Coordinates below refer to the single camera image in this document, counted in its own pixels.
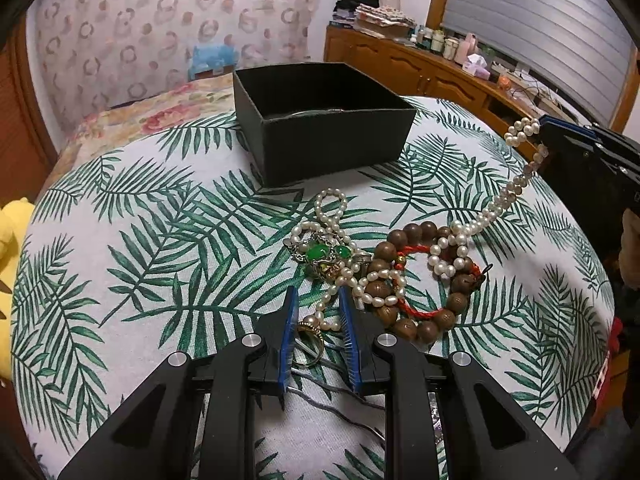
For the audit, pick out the white pearl strand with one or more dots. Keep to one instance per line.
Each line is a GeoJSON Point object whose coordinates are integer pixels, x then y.
{"type": "Point", "coordinates": [334, 220]}

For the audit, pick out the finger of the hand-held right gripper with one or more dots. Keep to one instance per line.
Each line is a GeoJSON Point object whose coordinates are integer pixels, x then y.
{"type": "Point", "coordinates": [567, 127]}

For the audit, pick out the pink tissue box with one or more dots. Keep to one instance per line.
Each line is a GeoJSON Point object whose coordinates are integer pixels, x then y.
{"type": "Point", "coordinates": [476, 66]}

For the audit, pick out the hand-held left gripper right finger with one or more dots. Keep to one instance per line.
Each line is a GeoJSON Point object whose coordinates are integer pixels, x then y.
{"type": "Point", "coordinates": [350, 340]}

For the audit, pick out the wooden cabinet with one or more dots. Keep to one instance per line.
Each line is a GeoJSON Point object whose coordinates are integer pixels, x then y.
{"type": "Point", "coordinates": [410, 67]}

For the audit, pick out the row of small bottles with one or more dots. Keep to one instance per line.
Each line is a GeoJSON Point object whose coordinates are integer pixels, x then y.
{"type": "Point", "coordinates": [437, 40]}

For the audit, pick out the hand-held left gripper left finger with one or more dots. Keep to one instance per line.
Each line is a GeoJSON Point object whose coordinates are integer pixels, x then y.
{"type": "Point", "coordinates": [289, 332]}

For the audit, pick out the floral bed cover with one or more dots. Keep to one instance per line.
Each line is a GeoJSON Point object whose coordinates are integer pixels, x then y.
{"type": "Point", "coordinates": [145, 112]}

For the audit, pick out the stack of folded cloths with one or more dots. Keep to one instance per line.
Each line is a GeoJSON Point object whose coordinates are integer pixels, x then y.
{"type": "Point", "coordinates": [380, 15]}

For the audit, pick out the green leaf print tablecloth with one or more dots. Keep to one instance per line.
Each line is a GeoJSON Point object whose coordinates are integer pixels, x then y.
{"type": "Point", "coordinates": [165, 260]}

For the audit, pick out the yellow plush toy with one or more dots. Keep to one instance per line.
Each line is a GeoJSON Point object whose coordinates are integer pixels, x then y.
{"type": "Point", "coordinates": [9, 280]}

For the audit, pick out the black cardboard box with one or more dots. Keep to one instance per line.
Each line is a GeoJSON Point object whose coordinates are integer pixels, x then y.
{"type": "Point", "coordinates": [320, 145]}

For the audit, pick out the pink bottle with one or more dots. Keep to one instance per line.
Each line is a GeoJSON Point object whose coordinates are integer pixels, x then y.
{"type": "Point", "coordinates": [470, 46]}

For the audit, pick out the green jade pendant jewelry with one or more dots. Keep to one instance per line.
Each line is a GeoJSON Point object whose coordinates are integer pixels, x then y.
{"type": "Point", "coordinates": [316, 252]}

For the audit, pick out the blue plastic bag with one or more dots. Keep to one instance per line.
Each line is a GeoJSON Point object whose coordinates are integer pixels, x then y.
{"type": "Point", "coordinates": [214, 59]}

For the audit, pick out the wooden headboard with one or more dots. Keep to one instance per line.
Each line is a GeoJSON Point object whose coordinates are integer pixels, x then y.
{"type": "Point", "coordinates": [22, 95]}

